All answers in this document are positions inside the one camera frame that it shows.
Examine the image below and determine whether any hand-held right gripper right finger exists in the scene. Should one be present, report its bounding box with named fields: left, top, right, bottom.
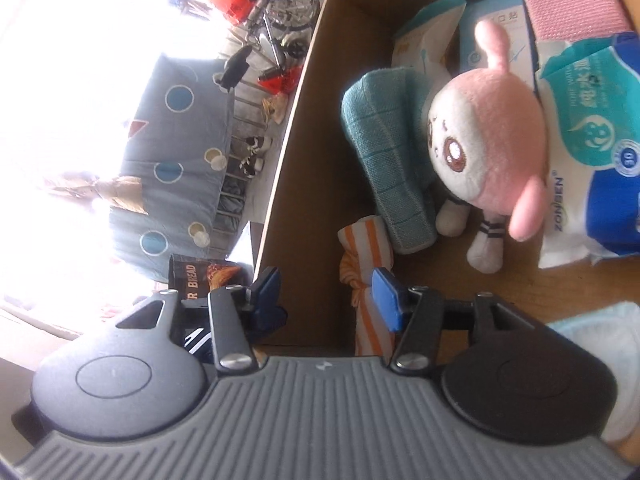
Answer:
left=372, top=267, right=551, bottom=375

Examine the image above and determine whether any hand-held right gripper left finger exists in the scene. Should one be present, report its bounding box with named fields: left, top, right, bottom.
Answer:
left=117, top=266, right=288, bottom=373

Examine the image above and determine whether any orange striped towel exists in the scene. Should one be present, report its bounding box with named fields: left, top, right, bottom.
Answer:
left=337, top=215, right=401, bottom=358

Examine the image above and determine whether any cardboard box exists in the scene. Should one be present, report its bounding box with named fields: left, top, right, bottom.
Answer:
left=255, top=0, right=640, bottom=361

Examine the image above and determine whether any teal checked cloth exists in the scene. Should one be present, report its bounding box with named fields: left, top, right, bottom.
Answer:
left=341, top=67, right=438, bottom=256

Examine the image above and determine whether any pink plush toy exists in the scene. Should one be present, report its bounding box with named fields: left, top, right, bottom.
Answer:
left=425, top=17, right=551, bottom=275

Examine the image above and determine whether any blue teal wet wipes pack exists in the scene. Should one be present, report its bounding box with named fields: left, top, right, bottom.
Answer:
left=535, top=32, right=640, bottom=268

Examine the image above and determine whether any white cotton pad pack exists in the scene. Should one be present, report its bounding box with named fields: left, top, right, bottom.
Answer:
left=391, top=0, right=468, bottom=91

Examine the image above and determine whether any blue and white box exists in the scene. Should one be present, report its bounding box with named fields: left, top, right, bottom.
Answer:
left=457, top=0, right=543, bottom=86

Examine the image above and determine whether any dark bread box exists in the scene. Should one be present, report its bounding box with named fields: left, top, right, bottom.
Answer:
left=167, top=255, right=257, bottom=307

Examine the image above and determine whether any blue dotted blanket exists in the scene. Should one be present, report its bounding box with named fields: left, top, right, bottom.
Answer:
left=110, top=52, right=251, bottom=281

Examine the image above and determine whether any brown cloth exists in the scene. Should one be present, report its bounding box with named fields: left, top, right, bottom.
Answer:
left=47, top=172, right=148, bottom=217

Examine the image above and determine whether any black bicycle saddle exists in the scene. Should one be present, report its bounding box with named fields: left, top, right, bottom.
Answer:
left=220, top=45, right=254, bottom=93

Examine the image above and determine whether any bicycle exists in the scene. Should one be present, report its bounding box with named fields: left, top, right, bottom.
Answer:
left=247, top=0, right=321, bottom=61

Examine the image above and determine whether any red crate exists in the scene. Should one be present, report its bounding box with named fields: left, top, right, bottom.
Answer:
left=207, top=0, right=251, bottom=26

